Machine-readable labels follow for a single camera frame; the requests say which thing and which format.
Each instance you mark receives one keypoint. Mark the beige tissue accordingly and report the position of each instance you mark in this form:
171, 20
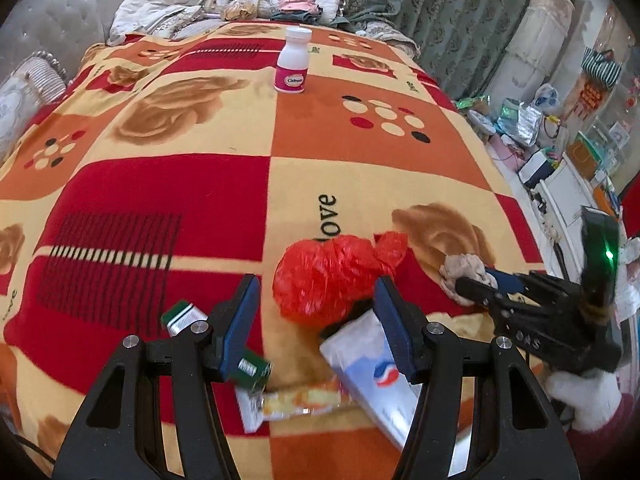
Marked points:
462, 267

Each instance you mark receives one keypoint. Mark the grey tufted sofa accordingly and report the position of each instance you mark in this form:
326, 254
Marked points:
50, 25

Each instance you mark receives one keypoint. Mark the striped tote bag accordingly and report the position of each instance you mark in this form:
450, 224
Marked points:
600, 67

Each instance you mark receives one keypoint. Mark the green patterned curtain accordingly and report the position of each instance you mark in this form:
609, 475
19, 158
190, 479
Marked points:
450, 20

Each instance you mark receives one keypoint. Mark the silver foil bag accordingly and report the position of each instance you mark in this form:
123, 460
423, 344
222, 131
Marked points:
525, 122

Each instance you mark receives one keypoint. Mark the white ruffled bolster pillow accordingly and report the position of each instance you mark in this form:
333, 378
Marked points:
25, 100

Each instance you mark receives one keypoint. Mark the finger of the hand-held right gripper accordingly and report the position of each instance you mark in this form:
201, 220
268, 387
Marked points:
475, 290
507, 281

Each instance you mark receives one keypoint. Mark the green medicine box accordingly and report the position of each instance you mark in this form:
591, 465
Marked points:
182, 317

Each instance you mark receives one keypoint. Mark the red board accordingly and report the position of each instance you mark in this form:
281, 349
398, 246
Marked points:
631, 210

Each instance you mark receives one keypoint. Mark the white cabinet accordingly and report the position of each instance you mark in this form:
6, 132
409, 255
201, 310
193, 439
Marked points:
570, 195

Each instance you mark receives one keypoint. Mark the person's right forearm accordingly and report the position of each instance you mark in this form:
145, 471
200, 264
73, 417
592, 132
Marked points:
590, 400

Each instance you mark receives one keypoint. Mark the white quilted cloth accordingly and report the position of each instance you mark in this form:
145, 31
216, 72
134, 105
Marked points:
145, 17

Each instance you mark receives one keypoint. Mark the orange white snack packet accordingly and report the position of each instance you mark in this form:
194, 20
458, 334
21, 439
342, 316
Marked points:
300, 400

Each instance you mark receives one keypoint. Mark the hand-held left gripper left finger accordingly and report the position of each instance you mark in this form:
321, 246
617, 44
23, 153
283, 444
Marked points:
240, 320

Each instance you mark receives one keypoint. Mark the red hanging ornament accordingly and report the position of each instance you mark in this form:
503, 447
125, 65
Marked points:
590, 97

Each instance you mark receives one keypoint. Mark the white bottle pink label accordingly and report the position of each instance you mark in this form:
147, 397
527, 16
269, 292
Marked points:
292, 67

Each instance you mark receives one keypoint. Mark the red plastic bag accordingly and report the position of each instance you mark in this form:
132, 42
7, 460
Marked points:
320, 275

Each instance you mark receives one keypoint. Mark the red orange printed blanket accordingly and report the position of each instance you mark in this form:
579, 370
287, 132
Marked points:
375, 185

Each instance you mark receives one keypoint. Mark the white box blue red logo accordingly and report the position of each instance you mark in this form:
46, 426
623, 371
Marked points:
365, 360

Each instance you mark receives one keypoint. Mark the pink folded clothes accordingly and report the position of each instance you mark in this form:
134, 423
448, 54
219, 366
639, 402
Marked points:
295, 5

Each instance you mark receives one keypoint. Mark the lace covered standing appliance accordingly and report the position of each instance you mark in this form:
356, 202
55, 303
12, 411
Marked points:
535, 45

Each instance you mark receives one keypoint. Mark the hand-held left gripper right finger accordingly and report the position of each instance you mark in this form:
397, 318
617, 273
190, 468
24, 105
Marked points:
395, 325

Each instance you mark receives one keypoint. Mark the white blue plastic bag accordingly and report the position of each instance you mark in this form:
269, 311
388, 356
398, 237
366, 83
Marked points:
547, 97

